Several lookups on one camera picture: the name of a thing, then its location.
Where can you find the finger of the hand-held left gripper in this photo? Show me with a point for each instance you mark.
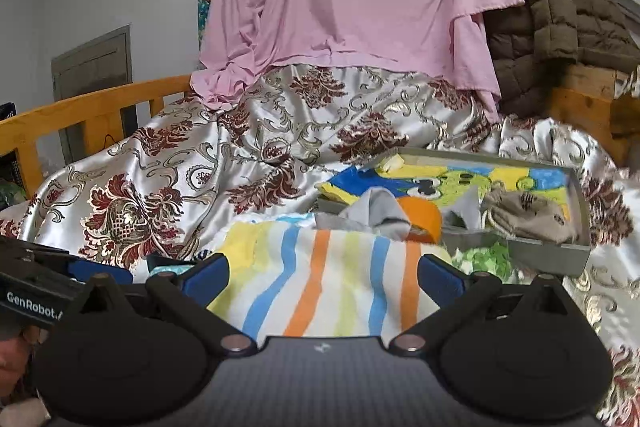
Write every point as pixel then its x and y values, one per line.
pixel 100 271

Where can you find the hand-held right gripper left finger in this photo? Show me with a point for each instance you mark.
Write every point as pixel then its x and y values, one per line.
pixel 206 278

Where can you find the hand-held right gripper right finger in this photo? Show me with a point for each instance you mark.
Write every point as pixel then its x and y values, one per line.
pixel 441 279

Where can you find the grey shallow box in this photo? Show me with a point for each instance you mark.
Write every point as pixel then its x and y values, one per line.
pixel 545 257

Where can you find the pastel striped cloth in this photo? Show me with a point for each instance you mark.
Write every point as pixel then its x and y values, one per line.
pixel 320 282

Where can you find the person's left hand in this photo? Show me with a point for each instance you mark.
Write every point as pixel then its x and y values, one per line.
pixel 15 357

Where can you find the green white patterned cloth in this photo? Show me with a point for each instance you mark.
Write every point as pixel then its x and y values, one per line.
pixel 482 259

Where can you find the grey sock with orange toe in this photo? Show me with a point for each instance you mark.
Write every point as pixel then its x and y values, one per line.
pixel 420 218

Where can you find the plain grey sock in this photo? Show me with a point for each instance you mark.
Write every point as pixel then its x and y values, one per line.
pixel 462 212

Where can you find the colourful painted shallow box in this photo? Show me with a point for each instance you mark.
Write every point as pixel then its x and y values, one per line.
pixel 450 179

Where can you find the beige patterned sock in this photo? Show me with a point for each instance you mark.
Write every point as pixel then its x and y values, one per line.
pixel 530 214

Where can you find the satin floral blanket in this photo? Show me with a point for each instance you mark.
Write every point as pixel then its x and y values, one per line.
pixel 200 157

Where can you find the grey door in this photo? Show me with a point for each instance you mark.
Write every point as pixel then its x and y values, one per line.
pixel 90 62

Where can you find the wooden cabinet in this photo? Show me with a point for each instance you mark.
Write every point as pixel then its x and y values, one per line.
pixel 585 107

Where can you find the brown quilted jacket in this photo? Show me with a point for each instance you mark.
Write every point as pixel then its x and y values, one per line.
pixel 550 7

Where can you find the colourful wall poster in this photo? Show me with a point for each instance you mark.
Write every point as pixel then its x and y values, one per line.
pixel 206 7

